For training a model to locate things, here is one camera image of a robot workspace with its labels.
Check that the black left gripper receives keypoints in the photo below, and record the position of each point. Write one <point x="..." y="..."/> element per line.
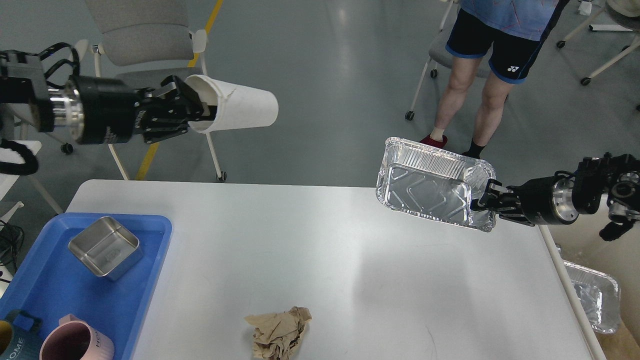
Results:
<point x="106" y="110"/>

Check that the person in blue shirt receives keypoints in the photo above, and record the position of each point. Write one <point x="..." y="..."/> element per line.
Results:
<point x="512" y="33"/>

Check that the stainless steel rectangular tray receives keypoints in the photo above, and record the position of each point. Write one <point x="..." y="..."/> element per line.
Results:
<point x="107" y="248"/>

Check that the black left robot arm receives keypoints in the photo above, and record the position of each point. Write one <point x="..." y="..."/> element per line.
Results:
<point x="38" y="80"/>

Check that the dark teal mug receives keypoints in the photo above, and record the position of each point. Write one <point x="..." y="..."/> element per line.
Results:
<point x="17" y="343"/>

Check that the white paper cup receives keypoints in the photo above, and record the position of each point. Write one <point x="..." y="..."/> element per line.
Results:
<point x="238" y="106"/>

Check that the crumpled brown paper napkin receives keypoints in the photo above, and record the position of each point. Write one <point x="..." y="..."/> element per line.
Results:
<point x="278" y="335"/>

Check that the pink ribbed mug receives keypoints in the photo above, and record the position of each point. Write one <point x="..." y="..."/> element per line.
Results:
<point x="75" y="339"/>

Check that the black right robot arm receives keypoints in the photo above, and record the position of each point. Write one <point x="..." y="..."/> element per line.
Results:
<point x="616" y="178"/>

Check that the aluminium foil tray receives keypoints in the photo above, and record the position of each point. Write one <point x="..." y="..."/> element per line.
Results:
<point x="434" y="184"/>

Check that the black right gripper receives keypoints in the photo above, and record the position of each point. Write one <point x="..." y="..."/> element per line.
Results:
<point x="546" y="200"/>

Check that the blue plastic bin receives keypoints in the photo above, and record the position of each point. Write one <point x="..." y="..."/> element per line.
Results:
<point x="51" y="282"/>

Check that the white side table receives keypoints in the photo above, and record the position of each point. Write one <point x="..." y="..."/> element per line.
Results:
<point x="18" y="159"/>

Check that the grey chair left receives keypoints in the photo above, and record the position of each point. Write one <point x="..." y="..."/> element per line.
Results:
<point x="145" y="31"/>

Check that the foil tray in bin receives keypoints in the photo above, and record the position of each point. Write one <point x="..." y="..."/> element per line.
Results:
<point x="599" y="295"/>

